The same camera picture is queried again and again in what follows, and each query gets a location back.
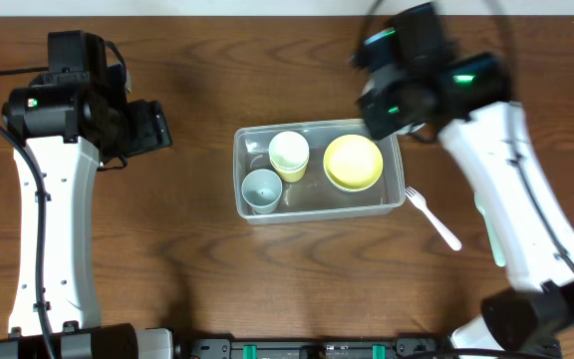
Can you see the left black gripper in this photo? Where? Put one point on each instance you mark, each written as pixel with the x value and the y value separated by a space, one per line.
pixel 148 128

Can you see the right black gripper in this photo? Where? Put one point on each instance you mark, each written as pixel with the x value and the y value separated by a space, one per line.
pixel 382 118

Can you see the yellow plastic bowl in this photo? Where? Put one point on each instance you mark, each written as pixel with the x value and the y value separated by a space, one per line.
pixel 353 163

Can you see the white plastic fork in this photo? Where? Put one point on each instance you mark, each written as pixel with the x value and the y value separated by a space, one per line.
pixel 418 200

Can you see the white plastic cup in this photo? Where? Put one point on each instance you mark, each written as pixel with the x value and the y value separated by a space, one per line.
pixel 288 150

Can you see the yellow plastic cup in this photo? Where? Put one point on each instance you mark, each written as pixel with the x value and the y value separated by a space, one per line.
pixel 290 172

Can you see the grey plastic cup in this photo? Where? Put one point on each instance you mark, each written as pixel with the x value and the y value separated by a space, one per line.
pixel 262 190

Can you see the pale green plastic spoon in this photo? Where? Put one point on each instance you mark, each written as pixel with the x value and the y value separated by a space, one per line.
pixel 495 247

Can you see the white plastic bowl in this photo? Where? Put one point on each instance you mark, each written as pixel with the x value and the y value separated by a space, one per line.
pixel 409 129

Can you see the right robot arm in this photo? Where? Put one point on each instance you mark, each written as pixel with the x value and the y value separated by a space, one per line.
pixel 416 77

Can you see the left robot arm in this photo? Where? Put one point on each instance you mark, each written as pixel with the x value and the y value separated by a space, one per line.
pixel 73 121

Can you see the clear plastic container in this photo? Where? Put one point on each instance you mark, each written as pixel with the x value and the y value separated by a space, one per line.
pixel 313 197

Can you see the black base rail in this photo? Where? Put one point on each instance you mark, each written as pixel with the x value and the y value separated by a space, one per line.
pixel 405 346

